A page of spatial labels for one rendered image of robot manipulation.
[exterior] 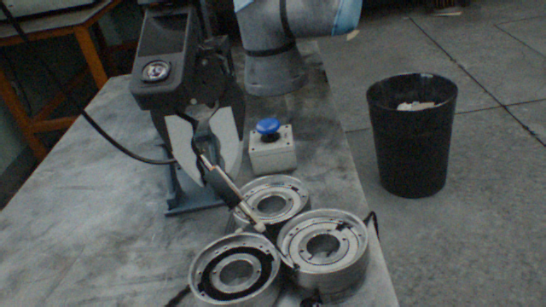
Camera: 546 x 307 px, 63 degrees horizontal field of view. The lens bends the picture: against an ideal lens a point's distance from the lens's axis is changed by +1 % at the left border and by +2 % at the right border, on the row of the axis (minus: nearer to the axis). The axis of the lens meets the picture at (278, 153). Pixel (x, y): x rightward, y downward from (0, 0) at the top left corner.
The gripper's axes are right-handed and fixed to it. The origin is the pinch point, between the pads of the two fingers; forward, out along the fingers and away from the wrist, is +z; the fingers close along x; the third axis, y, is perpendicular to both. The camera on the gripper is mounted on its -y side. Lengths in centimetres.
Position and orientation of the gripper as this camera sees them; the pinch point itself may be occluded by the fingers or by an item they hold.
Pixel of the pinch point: (214, 176)
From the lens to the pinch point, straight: 49.1
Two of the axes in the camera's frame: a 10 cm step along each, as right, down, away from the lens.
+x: -9.9, 1.4, 0.8
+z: 1.6, 9.0, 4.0
